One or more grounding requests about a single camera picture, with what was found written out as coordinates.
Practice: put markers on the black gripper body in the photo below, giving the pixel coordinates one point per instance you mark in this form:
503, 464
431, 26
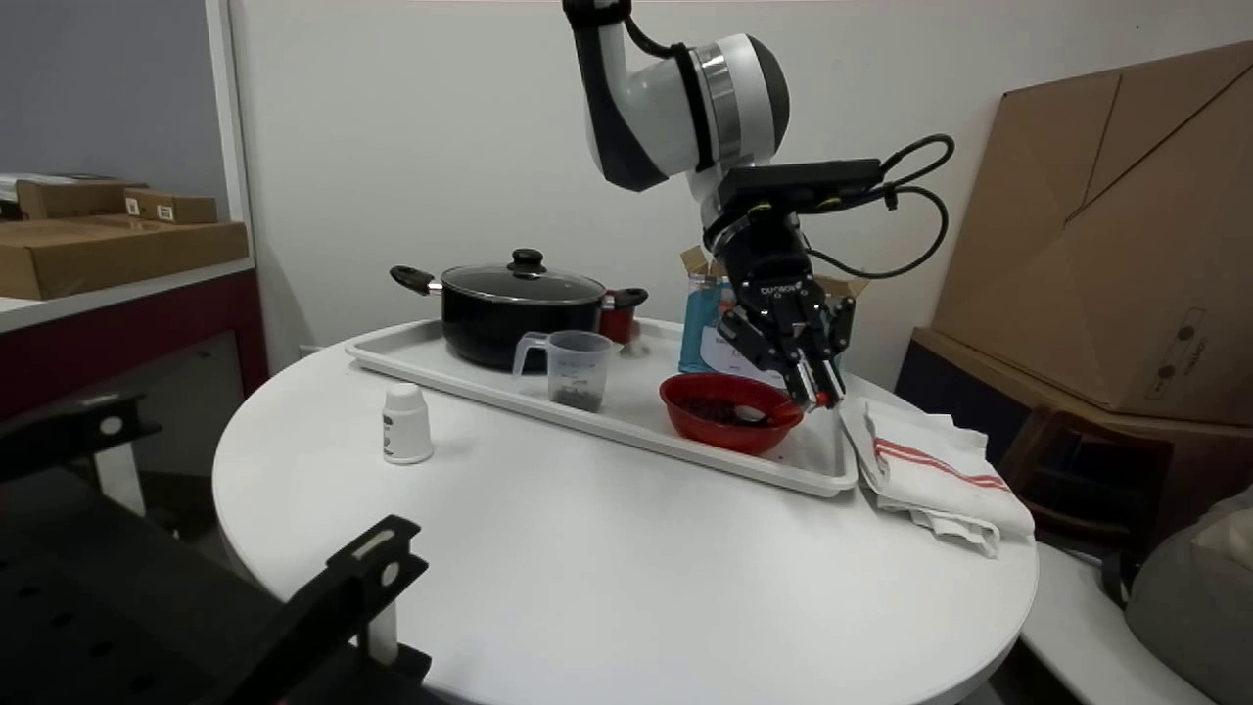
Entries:
779, 315

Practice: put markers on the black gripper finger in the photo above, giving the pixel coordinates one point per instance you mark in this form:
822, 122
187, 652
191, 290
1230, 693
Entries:
798, 381
826, 372

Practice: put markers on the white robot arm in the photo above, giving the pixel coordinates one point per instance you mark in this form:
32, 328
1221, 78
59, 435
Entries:
715, 110

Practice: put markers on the red bowl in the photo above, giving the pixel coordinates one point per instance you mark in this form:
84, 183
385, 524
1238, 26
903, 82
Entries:
731, 413

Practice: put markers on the clear measuring jug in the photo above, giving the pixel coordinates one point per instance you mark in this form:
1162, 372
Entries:
577, 366

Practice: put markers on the blue cardboard box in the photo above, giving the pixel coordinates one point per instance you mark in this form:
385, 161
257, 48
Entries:
712, 338

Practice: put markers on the white plastic tray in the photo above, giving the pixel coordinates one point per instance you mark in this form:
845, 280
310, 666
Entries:
813, 458

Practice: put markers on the white striped cloth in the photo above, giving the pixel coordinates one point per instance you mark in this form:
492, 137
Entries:
936, 477

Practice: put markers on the black cooking pot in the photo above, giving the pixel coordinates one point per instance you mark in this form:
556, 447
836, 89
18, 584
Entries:
492, 306

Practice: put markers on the large brown cardboard sheets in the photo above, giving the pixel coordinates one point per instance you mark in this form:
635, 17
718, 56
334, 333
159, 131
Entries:
1111, 235

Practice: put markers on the small white pill bottle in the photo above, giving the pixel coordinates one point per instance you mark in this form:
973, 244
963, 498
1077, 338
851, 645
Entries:
406, 426

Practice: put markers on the beige jacket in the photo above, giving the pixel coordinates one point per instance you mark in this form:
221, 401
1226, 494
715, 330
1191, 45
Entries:
1191, 602

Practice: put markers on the flat cardboard boxes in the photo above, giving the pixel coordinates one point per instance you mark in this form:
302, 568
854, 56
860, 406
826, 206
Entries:
77, 235

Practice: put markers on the red side table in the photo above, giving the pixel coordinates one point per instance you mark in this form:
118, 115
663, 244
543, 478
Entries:
59, 346

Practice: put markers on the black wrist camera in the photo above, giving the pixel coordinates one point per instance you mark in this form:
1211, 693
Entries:
802, 187

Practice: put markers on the black camera mount frame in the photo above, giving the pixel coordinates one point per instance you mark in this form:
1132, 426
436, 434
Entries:
109, 609

